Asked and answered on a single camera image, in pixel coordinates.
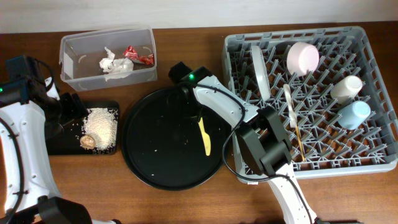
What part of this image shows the pink bowl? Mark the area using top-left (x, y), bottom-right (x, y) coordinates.
top-left (287, 42), bottom-right (320, 77)

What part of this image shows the white plastic fork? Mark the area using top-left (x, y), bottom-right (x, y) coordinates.
top-left (283, 84), bottom-right (297, 128)

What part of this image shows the yellow plastic knife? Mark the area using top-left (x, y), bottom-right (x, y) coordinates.
top-left (198, 118), bottom-right (211, 156)

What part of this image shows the grey plate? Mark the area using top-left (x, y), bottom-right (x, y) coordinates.
top-left (251, 45), bottom-right (271, 101)

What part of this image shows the white rice pile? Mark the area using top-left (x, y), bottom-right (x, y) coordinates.
top-left (78, 108), bottom-right (119, 154)

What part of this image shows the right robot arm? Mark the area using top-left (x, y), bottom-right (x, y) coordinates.
top-left (169, 62), bottom-right (320, 223)

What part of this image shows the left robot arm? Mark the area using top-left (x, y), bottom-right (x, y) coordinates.
top-left (1, 78), bottom-right (95, 223)

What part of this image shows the round black serving tray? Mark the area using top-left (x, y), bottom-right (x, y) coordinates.
top-left (121, 87), bottom-right (231, 190)

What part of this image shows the red snack wrapper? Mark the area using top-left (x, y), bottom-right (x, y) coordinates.
top-left (123, 45), bottom-right (155, 65)

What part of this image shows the clear plastic waste bin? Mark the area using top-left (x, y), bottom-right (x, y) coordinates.
top-left (59, 26), bottom-right (157, 91)

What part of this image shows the white plastic cup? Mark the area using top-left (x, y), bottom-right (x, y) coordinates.
top-left (330, 75), bottom-right (363, 104)

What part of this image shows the black rectangular tray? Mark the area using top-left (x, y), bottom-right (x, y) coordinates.
top-left (46, 100), bottom-right (120, 156)

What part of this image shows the white napkin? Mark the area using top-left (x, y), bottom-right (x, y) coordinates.
top-left (99, 47), bottom-right (134, 82)

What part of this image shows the wooden chopstick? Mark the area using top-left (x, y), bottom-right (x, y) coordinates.
top-left (295, 124), bottom-right (305, 162)

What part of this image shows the grey dishwasher rack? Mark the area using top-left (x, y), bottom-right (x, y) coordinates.
top-left (222, 26), bottom-right (397, 179)

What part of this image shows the light blue cup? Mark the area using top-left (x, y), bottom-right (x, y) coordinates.
top-left (338, 101), bottom-right (371, 130)

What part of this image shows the brown food patty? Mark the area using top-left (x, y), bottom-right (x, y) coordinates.
top-left (80, 135), bottom-right (96, 149)

